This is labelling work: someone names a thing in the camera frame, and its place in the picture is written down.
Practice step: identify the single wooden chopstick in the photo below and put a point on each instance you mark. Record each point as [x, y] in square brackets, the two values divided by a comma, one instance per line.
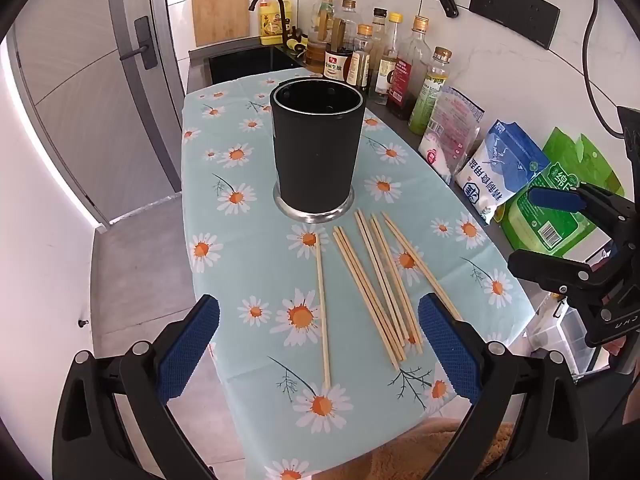
[323, 310]

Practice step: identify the clear sugar bag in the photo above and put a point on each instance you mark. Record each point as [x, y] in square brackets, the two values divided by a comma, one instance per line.
[450, 130]

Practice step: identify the black utensil holder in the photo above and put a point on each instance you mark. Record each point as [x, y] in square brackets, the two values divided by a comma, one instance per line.
[315, 160]

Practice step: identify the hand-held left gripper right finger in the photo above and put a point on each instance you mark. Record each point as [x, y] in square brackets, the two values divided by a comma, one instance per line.
[450, 347]

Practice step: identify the black wall panel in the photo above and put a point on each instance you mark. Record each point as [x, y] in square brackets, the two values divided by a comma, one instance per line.
[515, 10]

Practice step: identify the daisy print tablecloth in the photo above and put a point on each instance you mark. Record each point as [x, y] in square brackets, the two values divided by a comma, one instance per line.
[260, 240]

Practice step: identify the bunch of bamboo chopsticks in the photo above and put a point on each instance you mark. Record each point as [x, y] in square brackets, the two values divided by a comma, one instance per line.
[384, 285]

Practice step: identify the green plastic bag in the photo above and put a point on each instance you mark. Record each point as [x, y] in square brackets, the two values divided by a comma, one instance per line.
[555, 230]

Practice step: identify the amber glass jar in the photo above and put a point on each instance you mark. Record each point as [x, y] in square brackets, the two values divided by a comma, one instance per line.
[314, 56]

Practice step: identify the white blue salt bag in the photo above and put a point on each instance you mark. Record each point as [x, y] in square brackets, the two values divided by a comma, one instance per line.
[500, 170]

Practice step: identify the bottle with black cap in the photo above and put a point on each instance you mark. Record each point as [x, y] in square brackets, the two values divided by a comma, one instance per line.
[379, 27]

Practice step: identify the dark soy sauce bottle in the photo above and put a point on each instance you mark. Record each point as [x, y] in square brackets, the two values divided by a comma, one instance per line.
[337, 65]

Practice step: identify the clear bottle yellow cap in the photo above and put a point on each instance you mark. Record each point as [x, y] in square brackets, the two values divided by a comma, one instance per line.
[322, 12]

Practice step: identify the black sink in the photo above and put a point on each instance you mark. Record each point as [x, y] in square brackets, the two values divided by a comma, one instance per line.
[245, 62]

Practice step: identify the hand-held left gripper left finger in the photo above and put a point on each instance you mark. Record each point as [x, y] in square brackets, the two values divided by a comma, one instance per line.
[190, 347]

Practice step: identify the yellow oil bottle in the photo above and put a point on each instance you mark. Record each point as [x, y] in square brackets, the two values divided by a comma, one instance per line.
[270, 22]

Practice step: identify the grey door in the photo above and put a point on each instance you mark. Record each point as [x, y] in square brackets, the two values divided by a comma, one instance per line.
[90, 110]

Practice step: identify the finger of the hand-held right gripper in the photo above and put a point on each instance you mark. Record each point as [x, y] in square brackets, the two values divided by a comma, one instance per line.
[550, 270]
[555, 200]

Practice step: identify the wooden cutting board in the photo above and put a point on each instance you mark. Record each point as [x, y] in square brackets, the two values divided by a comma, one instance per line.
[220, 7]

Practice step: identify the black faucet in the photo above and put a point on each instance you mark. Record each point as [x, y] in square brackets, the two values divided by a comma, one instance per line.
[287, 20]

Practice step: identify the brown bottle orange cap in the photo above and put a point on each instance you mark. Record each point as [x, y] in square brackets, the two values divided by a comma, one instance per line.
[361, 60]

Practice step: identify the pale label bottle yellow cap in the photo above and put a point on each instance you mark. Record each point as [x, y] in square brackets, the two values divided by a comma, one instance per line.
[386, 72]

